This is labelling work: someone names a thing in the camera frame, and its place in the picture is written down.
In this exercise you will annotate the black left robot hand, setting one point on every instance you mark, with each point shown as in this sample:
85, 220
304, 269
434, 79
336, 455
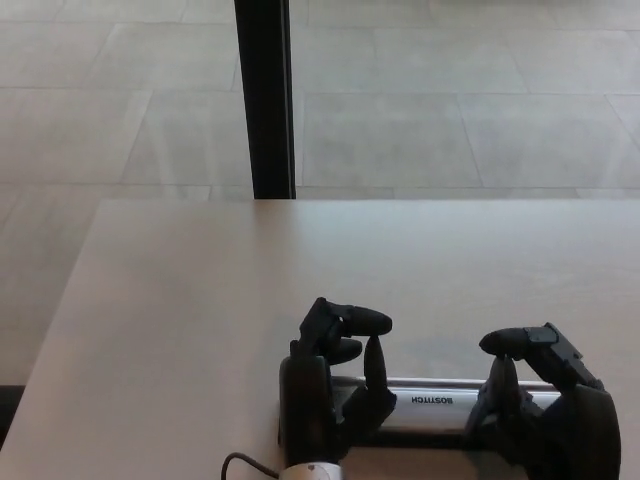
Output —
312, 395

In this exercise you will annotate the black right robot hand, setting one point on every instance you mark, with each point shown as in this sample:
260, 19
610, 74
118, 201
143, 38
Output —
565, 415

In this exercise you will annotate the silver Bostitch hole punch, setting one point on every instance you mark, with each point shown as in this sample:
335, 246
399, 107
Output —
430, 402

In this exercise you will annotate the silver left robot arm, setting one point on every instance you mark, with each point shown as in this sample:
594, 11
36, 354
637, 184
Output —
312, 472

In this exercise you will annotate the black vertical post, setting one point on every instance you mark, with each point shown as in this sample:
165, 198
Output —
267, 100

